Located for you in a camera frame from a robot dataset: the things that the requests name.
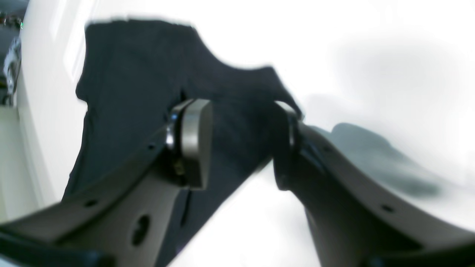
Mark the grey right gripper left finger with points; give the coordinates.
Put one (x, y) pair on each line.
(121, 220)

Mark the black T-shirt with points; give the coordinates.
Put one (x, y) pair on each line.
(135, 72)

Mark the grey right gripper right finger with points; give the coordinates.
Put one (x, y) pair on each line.
(354, 222)

